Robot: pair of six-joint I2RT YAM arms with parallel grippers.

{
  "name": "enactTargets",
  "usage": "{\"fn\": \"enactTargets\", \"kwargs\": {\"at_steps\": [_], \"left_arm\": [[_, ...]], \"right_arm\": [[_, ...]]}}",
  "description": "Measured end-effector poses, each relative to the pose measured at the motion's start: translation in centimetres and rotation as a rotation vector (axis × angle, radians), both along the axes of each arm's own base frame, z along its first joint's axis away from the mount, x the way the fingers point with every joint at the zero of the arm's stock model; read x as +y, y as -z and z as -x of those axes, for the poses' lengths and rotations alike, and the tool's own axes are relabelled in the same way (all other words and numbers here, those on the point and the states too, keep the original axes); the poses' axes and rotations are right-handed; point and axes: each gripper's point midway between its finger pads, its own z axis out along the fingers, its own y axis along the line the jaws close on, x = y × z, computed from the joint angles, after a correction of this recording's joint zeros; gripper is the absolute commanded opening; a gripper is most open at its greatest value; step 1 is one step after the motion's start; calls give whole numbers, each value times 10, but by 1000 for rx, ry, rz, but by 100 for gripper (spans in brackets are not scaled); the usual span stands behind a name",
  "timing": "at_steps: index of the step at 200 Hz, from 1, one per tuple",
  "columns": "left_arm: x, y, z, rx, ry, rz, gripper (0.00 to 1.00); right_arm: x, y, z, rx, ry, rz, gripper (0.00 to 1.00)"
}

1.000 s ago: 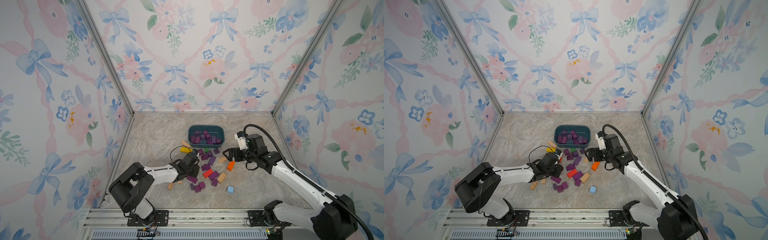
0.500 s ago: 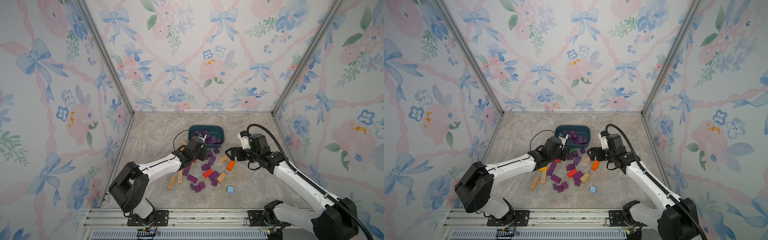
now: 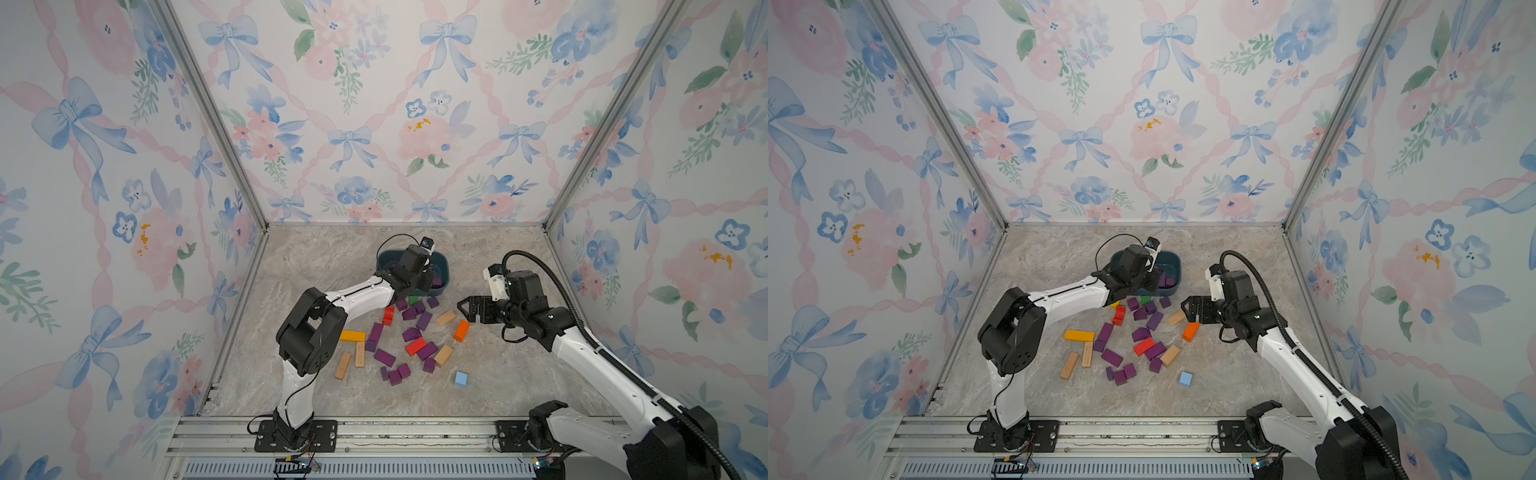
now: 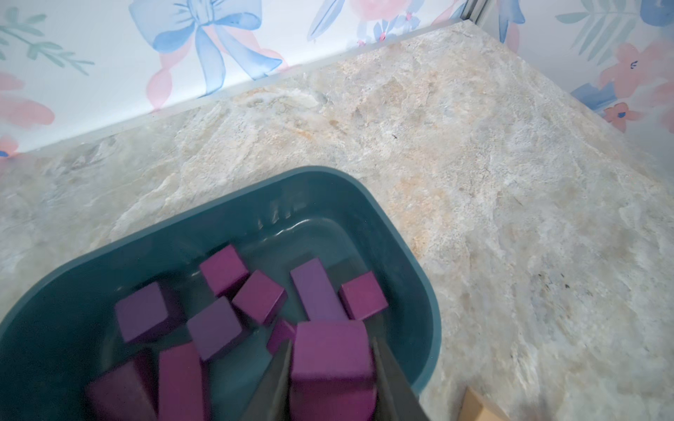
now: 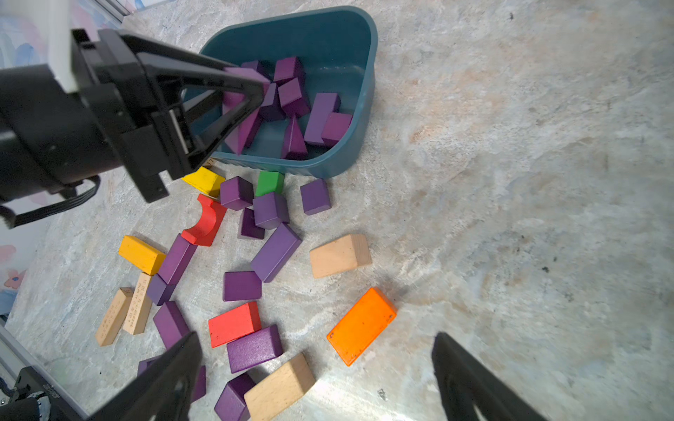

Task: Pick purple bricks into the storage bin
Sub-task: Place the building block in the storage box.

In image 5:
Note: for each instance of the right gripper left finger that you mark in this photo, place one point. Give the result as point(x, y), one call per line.
point(164, 390)

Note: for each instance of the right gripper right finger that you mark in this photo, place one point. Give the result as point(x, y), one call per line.
point(467, 388)

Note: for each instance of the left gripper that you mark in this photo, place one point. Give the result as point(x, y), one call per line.
point(146, 95)

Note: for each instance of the purple long brick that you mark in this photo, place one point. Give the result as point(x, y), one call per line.
point(170, 324)
point(275, 253)

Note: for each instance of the purple cube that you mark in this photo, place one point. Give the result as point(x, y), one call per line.
point(287, 69)
point(337, 125)
point(236, 193)
point(315, 197)
point(293, 98)

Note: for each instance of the purple block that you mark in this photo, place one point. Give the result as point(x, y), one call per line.
point(294, 146)

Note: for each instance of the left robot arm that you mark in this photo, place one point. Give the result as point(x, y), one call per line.
point(52, 150)

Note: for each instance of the teal plastic storage bin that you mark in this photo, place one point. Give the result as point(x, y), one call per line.
point(337, 47)

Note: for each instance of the natural wood long brick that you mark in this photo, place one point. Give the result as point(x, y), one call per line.
point(140, 306)
point(114, 317)

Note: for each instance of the natural wood long brick left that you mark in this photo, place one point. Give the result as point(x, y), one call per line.
point(114, 317)

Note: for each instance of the yellow long brick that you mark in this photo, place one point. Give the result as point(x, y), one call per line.
point(206, 181)

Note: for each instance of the natural wood brick lower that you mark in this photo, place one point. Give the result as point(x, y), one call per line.
point(281, 389)

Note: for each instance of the purple cube beside green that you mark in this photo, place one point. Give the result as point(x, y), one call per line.
point(236, 193)

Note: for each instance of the red rectangular brick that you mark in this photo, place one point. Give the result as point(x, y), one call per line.
point(235, 324)

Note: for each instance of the purple brick beside red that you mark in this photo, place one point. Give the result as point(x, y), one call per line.
point(254, 349)

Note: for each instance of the orange brick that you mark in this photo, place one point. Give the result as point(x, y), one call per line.
point(362, 325)

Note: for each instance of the purple brick left of arch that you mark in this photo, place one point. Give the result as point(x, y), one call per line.
point(324, 104)

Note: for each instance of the yellow-orange brick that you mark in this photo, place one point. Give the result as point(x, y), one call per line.
point(143, 256)

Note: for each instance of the red arch brick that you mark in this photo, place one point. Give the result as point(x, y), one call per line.
point(205, 230)

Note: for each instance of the natural wood brick right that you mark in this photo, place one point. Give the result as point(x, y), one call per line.
point(339, 256)

